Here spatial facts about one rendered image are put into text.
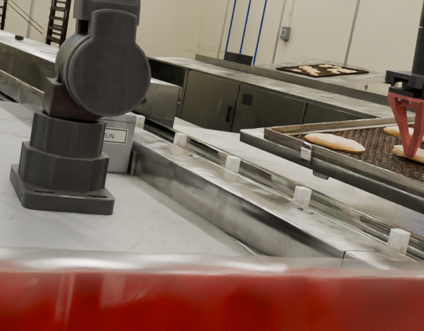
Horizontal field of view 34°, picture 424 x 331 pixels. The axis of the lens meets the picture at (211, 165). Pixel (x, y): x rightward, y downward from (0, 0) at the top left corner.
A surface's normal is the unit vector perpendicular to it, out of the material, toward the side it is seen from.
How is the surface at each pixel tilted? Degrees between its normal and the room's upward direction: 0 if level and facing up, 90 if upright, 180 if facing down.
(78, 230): 0
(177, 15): 90
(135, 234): 0
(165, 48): 89
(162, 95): 90
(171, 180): 90
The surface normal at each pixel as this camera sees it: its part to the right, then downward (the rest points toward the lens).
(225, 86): -0.85, -0.07
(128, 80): 0.34, 0.22
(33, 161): -0.54, 0.04
